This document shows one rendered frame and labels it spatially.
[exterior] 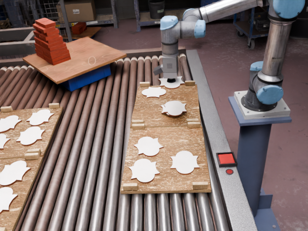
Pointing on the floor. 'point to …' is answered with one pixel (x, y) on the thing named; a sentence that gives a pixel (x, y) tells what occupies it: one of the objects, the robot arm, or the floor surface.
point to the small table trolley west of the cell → (249, 30)
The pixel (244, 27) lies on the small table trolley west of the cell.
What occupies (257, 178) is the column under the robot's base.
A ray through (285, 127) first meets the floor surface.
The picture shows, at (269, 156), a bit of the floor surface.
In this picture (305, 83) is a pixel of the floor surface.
